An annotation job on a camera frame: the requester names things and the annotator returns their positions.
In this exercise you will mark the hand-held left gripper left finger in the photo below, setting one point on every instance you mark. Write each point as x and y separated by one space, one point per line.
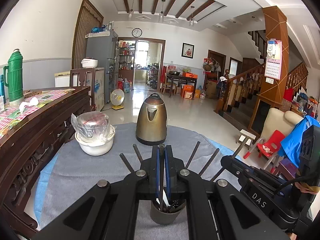
157 170

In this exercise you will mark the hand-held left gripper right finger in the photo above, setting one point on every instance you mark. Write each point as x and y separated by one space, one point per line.
168 170

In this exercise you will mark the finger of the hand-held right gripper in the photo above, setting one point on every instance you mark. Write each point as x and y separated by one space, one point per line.
236 166

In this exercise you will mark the dark metal utensil holder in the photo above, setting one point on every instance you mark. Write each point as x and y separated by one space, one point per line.
162 217

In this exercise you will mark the small white stool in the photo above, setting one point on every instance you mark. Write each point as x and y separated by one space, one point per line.
247 135

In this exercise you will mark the red child chair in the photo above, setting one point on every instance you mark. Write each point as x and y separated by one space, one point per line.
271 142

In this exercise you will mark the bronze electric kettle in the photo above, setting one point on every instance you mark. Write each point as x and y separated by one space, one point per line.
151 120

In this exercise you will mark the cream armchair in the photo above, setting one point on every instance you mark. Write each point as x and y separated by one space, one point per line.
275 120

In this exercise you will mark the blue plastic cover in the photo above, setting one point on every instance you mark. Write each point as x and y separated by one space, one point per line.
292 140

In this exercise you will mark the white bowl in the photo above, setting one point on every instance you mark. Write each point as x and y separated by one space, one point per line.
95 147

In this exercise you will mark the wooden staircase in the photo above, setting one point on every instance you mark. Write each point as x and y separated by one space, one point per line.
240 92

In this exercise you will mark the grey tablecloth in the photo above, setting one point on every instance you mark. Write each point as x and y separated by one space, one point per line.
82 180

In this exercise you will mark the stack of orange boxes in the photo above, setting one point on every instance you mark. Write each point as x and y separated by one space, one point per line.
188 91

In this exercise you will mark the round electric heater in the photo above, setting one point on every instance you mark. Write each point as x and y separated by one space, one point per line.
117 97

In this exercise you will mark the blue water jug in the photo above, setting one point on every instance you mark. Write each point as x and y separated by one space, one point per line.
127 87

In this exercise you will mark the dark wooden table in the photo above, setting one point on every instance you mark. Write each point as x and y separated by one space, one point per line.
181 80

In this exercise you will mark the orange box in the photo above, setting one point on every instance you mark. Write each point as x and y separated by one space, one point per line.
190 75

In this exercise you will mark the white carton box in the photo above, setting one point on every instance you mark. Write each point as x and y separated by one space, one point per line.
98 90

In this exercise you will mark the blue table underlay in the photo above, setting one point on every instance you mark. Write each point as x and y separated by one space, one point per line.
42 192

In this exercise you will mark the glass shelf with bottles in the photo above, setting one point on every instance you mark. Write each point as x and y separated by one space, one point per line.
126 55

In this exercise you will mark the framed picture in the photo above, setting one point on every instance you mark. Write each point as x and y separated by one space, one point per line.
188 50

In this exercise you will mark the wooden chair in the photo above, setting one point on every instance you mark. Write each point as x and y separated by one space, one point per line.
73 80

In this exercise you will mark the carved wooden sideboard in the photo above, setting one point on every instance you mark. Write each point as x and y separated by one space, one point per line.
37 135

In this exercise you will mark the white rice cooker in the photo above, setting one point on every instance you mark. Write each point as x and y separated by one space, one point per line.
89 63

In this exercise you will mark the grey refrigerator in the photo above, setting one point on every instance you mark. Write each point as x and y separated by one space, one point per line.
100 50

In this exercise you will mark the white crumpled cloth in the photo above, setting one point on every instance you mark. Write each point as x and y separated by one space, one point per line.
27 103

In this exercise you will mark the wooden pillar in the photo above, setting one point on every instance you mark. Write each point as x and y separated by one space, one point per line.
275 25

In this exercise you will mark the pendant lamp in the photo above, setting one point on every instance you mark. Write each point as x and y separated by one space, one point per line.
131 12
162 16
191 20

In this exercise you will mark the checkered cloth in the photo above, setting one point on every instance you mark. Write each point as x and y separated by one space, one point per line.
15 112

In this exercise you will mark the brown window blind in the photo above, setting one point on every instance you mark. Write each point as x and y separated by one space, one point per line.
85 30

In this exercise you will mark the green thermos jug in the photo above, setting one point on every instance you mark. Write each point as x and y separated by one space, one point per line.
15 80

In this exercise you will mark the wall calendar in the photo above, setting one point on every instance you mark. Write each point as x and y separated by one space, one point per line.
272 65

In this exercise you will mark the wall clock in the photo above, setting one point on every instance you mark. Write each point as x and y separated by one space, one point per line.
137 32

